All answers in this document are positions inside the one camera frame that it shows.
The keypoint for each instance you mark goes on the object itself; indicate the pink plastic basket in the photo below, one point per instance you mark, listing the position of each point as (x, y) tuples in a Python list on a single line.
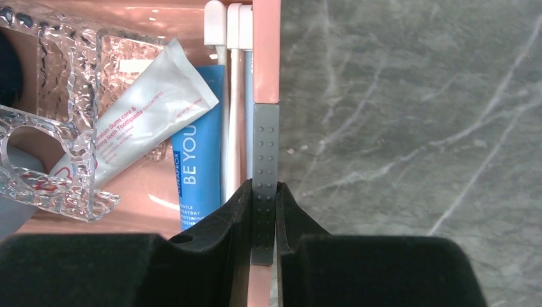
[(149, 201)]

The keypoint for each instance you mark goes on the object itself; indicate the light blue mug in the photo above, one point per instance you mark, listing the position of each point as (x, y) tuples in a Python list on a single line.
[(13, 214)]

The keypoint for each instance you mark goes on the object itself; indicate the dark blue mug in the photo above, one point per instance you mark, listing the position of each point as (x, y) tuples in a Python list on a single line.
[(12, 81)]

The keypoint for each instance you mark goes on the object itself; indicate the pink toothbrush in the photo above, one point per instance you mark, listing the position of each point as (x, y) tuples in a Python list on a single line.
[(236, 150)]

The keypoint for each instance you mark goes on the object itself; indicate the white toothpaste tube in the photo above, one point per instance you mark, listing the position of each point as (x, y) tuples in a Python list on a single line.
[(167, 96)]

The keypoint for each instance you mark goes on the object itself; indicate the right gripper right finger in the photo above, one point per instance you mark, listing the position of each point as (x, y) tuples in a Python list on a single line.
[(317, 268)]

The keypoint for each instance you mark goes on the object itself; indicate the clear acrylic toothbrush holder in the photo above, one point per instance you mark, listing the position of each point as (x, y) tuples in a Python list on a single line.
[(74, 64)]

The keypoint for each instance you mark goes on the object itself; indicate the white toothbrush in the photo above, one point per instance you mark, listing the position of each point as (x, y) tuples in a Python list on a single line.
[(215, 35)]

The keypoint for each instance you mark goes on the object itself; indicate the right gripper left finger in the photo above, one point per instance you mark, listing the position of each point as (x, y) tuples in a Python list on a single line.
[(206, 265)]

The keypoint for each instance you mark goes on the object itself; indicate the blue toothpaste tube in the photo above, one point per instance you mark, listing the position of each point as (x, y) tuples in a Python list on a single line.
[(197, 160)]

